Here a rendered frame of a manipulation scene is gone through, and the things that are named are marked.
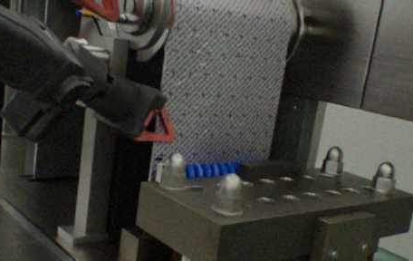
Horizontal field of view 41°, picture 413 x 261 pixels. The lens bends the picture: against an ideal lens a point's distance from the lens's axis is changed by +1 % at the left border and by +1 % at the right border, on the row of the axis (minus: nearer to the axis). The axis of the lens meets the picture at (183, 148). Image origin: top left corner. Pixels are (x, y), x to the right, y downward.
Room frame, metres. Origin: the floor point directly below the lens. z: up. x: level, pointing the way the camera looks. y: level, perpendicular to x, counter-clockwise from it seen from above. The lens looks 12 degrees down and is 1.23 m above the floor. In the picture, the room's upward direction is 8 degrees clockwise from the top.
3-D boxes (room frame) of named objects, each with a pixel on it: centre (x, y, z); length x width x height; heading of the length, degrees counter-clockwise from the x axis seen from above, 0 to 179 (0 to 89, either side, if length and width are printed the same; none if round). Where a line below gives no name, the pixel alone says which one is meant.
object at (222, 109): (0.83, -0.05, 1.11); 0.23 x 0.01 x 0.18; 129
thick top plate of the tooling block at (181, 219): (0.76, -0.16, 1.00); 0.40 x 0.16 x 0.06; 129
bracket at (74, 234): (0.80, 0.14, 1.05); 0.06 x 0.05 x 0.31; 129
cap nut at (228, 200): (0.62, -0.06, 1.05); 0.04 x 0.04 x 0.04
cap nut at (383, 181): (0.83, -0.31, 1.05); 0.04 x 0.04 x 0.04
